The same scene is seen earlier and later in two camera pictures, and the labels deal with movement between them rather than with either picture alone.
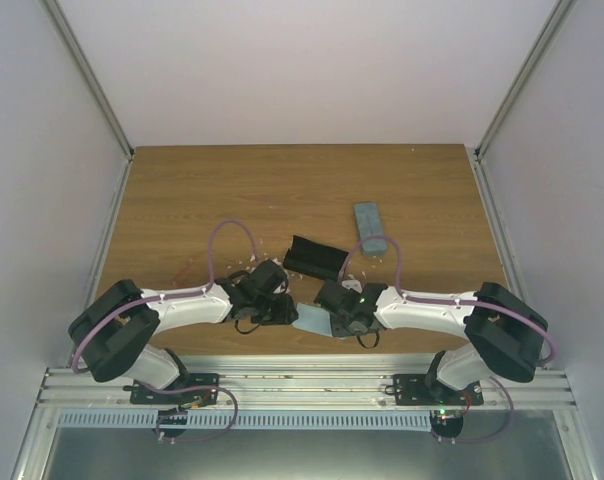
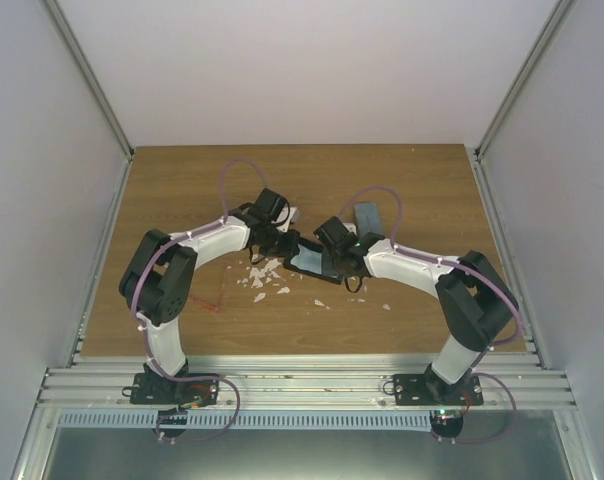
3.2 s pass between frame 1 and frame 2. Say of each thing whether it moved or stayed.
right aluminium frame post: stayed
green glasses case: stayed
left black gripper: moved
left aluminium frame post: stayed
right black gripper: moved
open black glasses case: stayed
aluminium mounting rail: stayed
